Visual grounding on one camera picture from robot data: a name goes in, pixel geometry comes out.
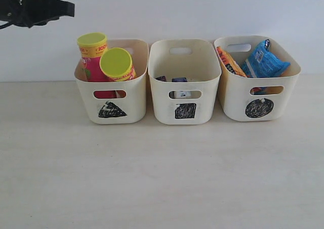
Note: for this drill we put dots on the right cream plastic bin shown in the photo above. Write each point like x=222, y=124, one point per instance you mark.
x=258, y=99

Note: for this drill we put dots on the white blue milk carton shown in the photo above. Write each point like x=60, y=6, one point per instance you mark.
x=180, y=94

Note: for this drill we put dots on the blue noodle packet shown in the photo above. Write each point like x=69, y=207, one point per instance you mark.
x=262, y=63

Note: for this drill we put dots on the pink chip can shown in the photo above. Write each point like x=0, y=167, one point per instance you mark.
x=92, y=46

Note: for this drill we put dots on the left cream plastic bin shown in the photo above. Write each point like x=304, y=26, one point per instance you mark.
x=129, y=109

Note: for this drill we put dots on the middle cream plastic bin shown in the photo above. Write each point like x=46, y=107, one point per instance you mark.
x=191, y=58

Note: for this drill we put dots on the yellow chip can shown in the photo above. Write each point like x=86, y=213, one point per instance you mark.
x=117, y=65

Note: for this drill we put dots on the cream plastic bin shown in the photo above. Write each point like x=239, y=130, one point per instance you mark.
x=258, y=99
x=129, y=109
x=191, y=58

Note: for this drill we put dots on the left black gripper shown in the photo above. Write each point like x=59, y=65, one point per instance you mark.
x=29, y=13

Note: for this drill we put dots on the orange noodle packet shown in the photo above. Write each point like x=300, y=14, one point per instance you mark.
x=230, y=64

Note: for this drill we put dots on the purple small carton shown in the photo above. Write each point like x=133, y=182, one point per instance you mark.
x=164, y=79

